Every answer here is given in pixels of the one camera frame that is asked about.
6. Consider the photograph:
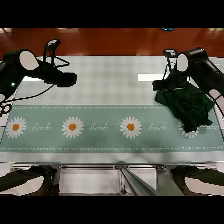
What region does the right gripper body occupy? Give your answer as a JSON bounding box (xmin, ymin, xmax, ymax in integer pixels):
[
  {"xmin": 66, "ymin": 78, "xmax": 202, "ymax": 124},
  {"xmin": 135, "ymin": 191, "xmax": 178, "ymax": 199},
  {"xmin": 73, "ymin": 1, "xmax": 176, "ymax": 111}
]
[{"xmin": 152, "ymin": 74, "xmax": 188, "ymax": 92}]

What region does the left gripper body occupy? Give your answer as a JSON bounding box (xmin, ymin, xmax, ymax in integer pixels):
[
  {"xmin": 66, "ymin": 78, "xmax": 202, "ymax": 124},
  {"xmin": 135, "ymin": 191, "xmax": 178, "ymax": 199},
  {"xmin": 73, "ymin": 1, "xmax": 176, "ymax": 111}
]
[{"xmin": 49, "ymin": 71, "xmax": 78, "ymax": 89}]

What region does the dark green T-shirt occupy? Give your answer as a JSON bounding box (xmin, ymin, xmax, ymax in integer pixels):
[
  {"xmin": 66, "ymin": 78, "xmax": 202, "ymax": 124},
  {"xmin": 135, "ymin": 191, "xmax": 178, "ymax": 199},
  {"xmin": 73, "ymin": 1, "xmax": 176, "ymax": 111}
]
[{"xmin": 154, "ymin": 82, "xmax": 216, "ymax": 134}]

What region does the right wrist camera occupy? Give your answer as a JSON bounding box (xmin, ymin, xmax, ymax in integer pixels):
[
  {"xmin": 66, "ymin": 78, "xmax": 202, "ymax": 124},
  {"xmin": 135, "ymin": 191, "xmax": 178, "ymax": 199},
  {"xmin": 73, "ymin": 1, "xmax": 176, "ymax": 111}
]
[{"xmin": 162, "ymin": 48, "xmax": 178, "ymax": 69}]

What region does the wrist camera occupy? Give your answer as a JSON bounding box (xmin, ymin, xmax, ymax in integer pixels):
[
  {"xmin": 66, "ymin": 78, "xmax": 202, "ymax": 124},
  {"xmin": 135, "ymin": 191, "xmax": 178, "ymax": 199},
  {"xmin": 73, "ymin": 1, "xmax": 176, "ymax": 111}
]
[
  {"xmin": 162, "ymin": 48, "xmax": 178, "ymax": 69},
  {"xmin": 42, "ymin": 38, "xmax": 71, "ymax": 68}
]

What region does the black cable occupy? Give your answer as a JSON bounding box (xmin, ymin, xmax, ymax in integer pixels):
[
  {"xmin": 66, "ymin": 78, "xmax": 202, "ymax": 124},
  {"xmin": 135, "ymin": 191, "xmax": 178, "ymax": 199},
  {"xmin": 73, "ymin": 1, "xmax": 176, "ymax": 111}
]
[{"xmin": 0, "ymin": 83, "xmax": 56, "ymax": 117}]

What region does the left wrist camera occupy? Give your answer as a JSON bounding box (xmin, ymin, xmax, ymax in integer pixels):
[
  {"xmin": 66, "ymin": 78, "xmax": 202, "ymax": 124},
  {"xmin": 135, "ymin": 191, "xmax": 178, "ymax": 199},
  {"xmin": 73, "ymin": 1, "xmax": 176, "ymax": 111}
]
[{"xmin": 42, "ymin": 38, "xmax": 71, "ymax": 68}]

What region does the silver frame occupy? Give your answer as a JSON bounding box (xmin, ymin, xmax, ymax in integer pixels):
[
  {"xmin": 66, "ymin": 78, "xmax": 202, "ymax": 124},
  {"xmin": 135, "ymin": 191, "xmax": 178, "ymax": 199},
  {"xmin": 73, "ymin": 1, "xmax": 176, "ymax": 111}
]
[{"xmin": 0, "ymin": 161, "xmax": 224, "ymax": 197}]

